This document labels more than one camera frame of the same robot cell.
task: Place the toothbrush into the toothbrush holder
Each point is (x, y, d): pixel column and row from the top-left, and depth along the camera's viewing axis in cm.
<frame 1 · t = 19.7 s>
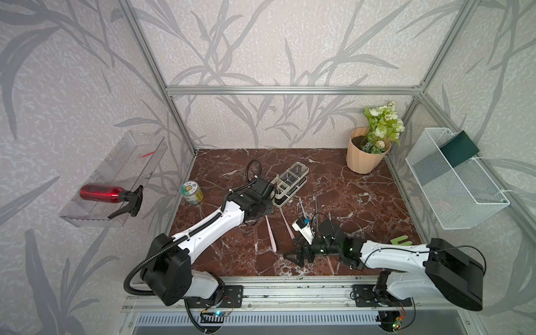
left hand: (269, 207, 84), fingers closed
right hand: (288, 248, 76), fingers open
peach ribbed flower pot: (358, 159, 104), point 12 cm above the table
green white artificial flowers: (384, 128, 95), point 28 cm above the table
green yellow label jar: (191, 191, 95), point 8 cm above the table
pink toothbrush left: (274, 248, 79), point 9 cm above the table
pink toothbrush near holder: (286, 223, 95), on the table
light blue long toothbrush: (302, 206, 99), on the table

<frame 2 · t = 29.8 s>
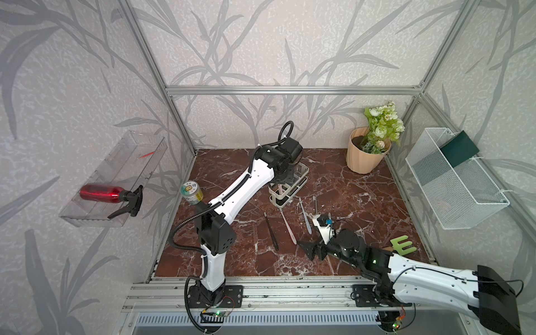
left hand: (284, 178, 82), fingers closed
right hand: (305, 233, 75), fingers open
black toothbrush: (271, 232, 92), on the table
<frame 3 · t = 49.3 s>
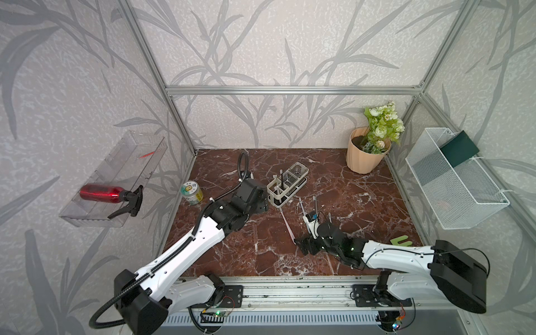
left hand: (260, 198, 77), fingers open
right hand: (301, 234, 83), fingers open
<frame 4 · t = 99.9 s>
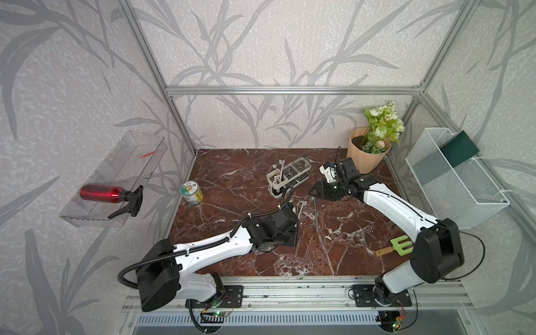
left hand: (298, 238, 77), fingers closed
right hand: (311, 192, 84), fingers open
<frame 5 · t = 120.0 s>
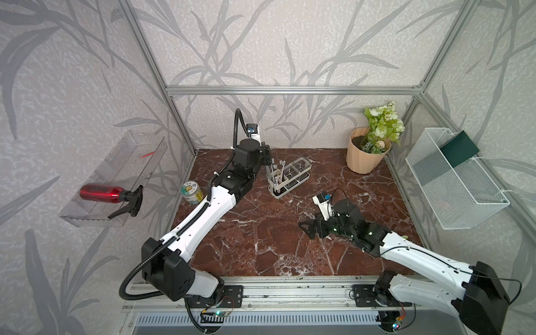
left hand: (265, 143, 75), fingers closed
right hand: (306, 219, 77), fingers open
